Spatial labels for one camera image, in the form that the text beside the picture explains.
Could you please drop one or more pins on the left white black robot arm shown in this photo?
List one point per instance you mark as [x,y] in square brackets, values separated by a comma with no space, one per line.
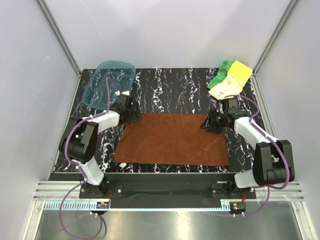
[79,140]

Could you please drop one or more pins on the green towel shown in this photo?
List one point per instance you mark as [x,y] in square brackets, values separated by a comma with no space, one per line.
[221,74]

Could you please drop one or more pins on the aluminium frame rail front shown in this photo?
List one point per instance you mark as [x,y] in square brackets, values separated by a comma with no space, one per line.
[65,195]

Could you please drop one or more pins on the aluminium frame post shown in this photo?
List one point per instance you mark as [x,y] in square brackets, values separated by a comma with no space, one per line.
[275,34]
[58,36]

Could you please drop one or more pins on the teal transparent plastic bin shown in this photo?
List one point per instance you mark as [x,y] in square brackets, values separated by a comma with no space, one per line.
[109,78]

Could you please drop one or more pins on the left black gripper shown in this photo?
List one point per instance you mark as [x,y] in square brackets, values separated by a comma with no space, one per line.
[136,115]

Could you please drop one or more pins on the right aluminium frame post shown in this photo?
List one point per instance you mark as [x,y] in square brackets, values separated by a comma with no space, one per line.
[275,34]

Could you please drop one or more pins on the cream towel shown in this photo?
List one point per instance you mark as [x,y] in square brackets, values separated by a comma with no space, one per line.
[230,86]

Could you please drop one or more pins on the left aluminium frame post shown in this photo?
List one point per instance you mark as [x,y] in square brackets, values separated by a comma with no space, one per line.
[58,36]

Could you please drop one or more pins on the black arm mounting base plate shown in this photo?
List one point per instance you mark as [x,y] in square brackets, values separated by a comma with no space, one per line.
[123,185]

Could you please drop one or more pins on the yellow towel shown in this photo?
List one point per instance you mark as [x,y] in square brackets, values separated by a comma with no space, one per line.
[240,72]

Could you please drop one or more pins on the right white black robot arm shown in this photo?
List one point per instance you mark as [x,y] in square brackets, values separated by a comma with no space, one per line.
[273,164]

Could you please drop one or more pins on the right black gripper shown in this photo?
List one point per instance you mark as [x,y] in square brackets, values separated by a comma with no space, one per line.
[208,122]

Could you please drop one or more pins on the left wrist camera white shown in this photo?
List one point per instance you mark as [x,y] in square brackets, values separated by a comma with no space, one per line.
[126,93]

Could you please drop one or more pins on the brown towel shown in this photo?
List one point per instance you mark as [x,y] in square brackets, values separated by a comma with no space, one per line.
[171,139]

